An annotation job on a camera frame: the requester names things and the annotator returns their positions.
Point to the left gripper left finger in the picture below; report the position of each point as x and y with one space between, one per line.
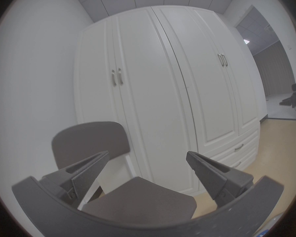
88 176

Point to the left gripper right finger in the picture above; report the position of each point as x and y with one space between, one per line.
212 179

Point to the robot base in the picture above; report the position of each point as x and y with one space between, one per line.
270 227

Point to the white chair grey cushions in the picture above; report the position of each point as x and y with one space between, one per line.
88 142

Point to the white wardrobe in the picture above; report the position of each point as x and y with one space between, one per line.
150 83

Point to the grey curtain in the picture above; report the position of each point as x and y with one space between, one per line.
276 70

